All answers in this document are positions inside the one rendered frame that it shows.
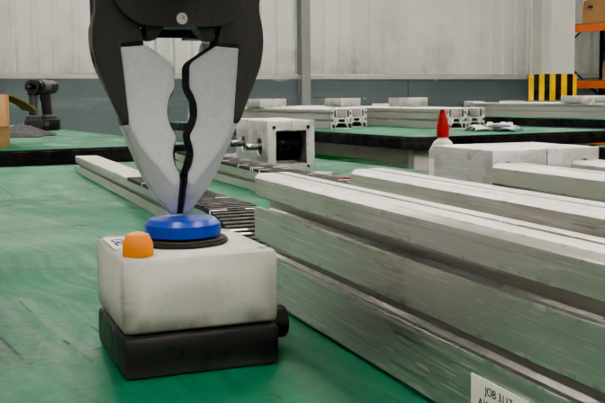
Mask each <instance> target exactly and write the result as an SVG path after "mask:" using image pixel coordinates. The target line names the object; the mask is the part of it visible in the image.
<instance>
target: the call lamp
mask: <svg viewBox="0 0 605 403"><path fill-rule="evenodd" d="M153 255H154V250H153V241H152V239H151V237H150V235H149V233H145V232H140V231H135V232H132V233H129V234H126V236H125V239H124V240H123V242H122V256H124V257H129V258H141V257H149V256H153Z"/></svg>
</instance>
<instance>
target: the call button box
mask: <svg viewBox="0 0 605 403"><path fill-rule="evenodd" d="M124 239H125V236H123V237H103V238H101V239H99V241H98V243H97V267H98V299H99V300H100V302H101V304H102V305H103V306H102V307H101V308H100V309H99V338H100V340H101V342H102V344H103V345H104V347H105V349H106V350H107V352H108V353H109V355H110V356H111V357H112V358H113V360H114V362H115V364H116V365H117V367H118V368H119V370H120V371H121V373H122V375H123V376H124V378H125V379H127V380H137V379H144V378H151V377H159V376H167V375H174V374H182V373H189V372H204V371H211V370H219V369H227V368H234V367H241V366H250V365H257V364H264V363H274V362H276V361H277V359H278V337H283V336H286V334H287V333H288V330H289V317H288V313H287V310H286V308H285V307H284V306H283V305H281V304H280V305H277V291H276V253H275V250H274V249H272V248H270V247H268V246H264V245H262V244H260V243H258V242H256V241H254V240H252V239H250V238H248V237H244V236H242V235H241V234H239V233H236V232H234V231H232V230H229V229H221V234H220V235H218V236H215V237H207V238H199V239H188V240H166V239H155V238H152V241H153V250H154V255H153V256H149V257H141V258H129V257H124V256H122V242H123V240H124Z"/></svg>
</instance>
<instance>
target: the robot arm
mask: <svg viewBox="0 0 605 403"><path fill-rule="evenodd" d="M259 1H260V0H89V7H90V25H89V27H88V45H89V51H90V56H91V59H92V62H93V65H94V68H95V72H96V74H97V75H98V77H99V79H100V81H101V83H102V85H103V87H104V90H105V92H106V93H107V95H108V97H109V99H110V101H111V103H112V105H113V108H114V109H115V111H116V113H117V115H118V122H119V125H121V126H120V130H121V132H122V135H123V137H124V139H125V141H126V144H127V146H128V148H129V150H130V152H131V155H132V158H133V160H134V162H135V164H136V166H137V167H138V169H139V172H140V175H141V177H142V178H143V180H144V182H145V184H146V185H147V186H148V188H149V189H150V191H151V192H152V193H153V195H154V196H155V197H156V198H157V199H158V201H159V202H160V203H161V204H162V205H163V207H164V208H165V209H166V210H167V211H168V212H169V213H170V214H179V213H182V214H186V213H189V212H190V211H191V210H192V209H193V207H194V206H195V204H196V203H197V202H198V201H199V200H200V199H201V197H202V196H203V194H204V193H205V191H206V190H207V188H208V186H209V185H210V183H211V181H212V179H213V178H214V176H215V174H216V172H217V170H218V168H219V166H220V164H221V161H222V160H223V157H224V155H225V153H226V151H227V148H228V146H229V144H230V141H231V138H232V136H233V133H234V131H235V129H236V127H237V123H239V121H240V119H241V117H242V114H243V112H244V110H245V107H246V104H247V102H248V98H249V96H250V93H251V91H252V88H253V85H254V84H255V81H256V78H257V74H258V71H259V69H260V65H261V60H262V55H263V44H264V39H263V28H262V22H261V18H260V14H259ZM156 38H182V40H190V41H199V40H200V41H201V42H208V41H209V42H210V44H208V43H201V45H200V47H199V50H198V54H197V55H196V56H194V57H193V58H191V59H189V60H188V61H186V62H185V63H184V65H183V67H182V88H183V91H184V94H185V97H186V98H187V100H188V102H189V109H188V120H187V124H186V126H185V130H184V133H183V140H184V144H185V150H186V155H185V161H184V164H183V167H182V170H181V174H179V172H178V170H177V167H176V162H175V159H174V156H173V152H174V148H175V144H176V134H175V132H174V130H173V128H172V125H171V123H170V121H169V119H168V116H167V115H168V108H167V106H168V101H169V99H170V97H171V95H172V93H173V92H174V88H175V74H174V67H173V65H172V63H171V62H170V61H169V60H167V59H166V58H164V57H162V56H161V55H159V54H158V53H157V52H156V51H154V50H153V49H151V48H149V47H147V46H146V45H144V44H143V41H152V40H155V39H156ZM142 45H143V46H142Z"/></svg>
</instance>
